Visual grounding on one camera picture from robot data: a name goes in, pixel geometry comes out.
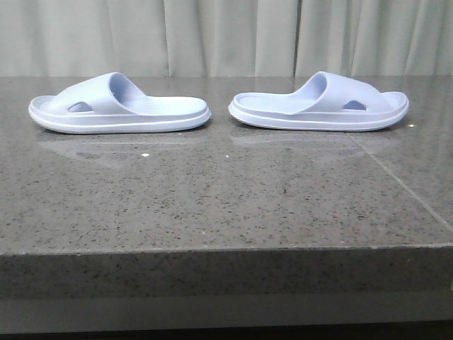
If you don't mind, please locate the pale green curtain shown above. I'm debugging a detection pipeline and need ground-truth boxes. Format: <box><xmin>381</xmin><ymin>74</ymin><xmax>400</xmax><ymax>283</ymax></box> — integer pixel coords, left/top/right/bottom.
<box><xmin>1</xmin><ymin>1</ymin><xmax>452</xmax><ymax>77</ymax></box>

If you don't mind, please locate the light blue slipper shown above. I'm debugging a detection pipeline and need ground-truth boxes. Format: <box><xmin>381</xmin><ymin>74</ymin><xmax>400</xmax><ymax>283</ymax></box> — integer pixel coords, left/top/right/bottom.
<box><xmin>28</xmin><ymin>72</ymin><xmax>211</xmax><ymax>134</ymax></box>
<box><xmin>229</xmin><ymin>72</ymin><xmax>409</xmax><ymax>132</ymax></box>

